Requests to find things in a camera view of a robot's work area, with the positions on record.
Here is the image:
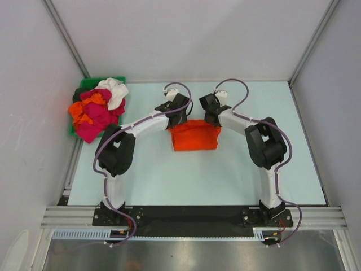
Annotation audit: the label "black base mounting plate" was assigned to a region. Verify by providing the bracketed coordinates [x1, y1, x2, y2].
[92, 204, 293, 234]

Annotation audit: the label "white t-shirt in bin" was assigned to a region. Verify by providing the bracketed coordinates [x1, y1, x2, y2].
[95, 77, 129, 110]

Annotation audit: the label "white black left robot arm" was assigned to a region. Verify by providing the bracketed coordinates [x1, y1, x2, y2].
[93, 93, 192, 226]

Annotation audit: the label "orange t-shirt in bin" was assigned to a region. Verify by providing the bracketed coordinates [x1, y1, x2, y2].
[68, 91, 107, 130]

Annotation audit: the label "slotted grey cable duct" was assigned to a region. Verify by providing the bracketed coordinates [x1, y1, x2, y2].
[53, 228, 281, 242]

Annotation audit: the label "green plastic bin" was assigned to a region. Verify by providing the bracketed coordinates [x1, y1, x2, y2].
[69, 76, 126, 138]

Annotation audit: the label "magenta t-shirt in bin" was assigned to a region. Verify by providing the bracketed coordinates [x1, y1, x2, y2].
[72, 89, 126, 143]

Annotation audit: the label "aluminium frame rail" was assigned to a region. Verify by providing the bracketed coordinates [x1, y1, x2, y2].
[41, 206, 347, 229]

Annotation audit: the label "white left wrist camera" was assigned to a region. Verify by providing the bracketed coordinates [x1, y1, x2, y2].
[163, 88, 179, 101]

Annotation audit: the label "orange t-shirt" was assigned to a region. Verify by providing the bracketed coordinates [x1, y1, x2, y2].
[168, 120, 222, 151]
[68, 91, 107, 130]

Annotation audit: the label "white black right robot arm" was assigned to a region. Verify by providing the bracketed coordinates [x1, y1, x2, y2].
[199, 94, 287, 226]

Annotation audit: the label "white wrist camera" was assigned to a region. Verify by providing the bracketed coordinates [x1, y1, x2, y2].
[214, 90, 228, 106]
[163, 88, 179, 101]

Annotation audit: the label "dark green t-shirt in bin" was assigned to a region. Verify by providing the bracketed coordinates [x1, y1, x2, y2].
[72, 88, 90, 103]

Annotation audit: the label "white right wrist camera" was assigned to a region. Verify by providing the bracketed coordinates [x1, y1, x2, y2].
[214, 90, 228, 106]

